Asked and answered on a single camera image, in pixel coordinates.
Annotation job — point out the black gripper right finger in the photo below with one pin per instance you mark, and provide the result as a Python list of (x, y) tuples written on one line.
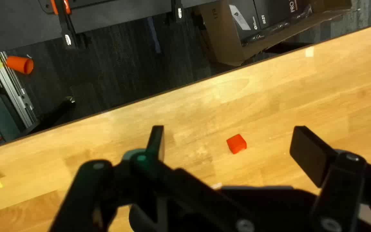
[(338, 175)]

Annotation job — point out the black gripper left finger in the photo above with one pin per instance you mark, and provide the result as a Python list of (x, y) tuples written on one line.
[(158, 198)]

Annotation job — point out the orange block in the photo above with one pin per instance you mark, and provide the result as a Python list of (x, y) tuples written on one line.
[(235, 143)]

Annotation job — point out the brown cardboard box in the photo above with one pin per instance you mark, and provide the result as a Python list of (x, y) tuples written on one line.
[(235, 29)]

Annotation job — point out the aluminium extrusion rail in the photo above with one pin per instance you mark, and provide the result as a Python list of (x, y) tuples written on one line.
[(16, 94)]

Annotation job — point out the orange-handled black clamp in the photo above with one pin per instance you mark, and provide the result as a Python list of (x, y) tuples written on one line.
[(62, 9)]

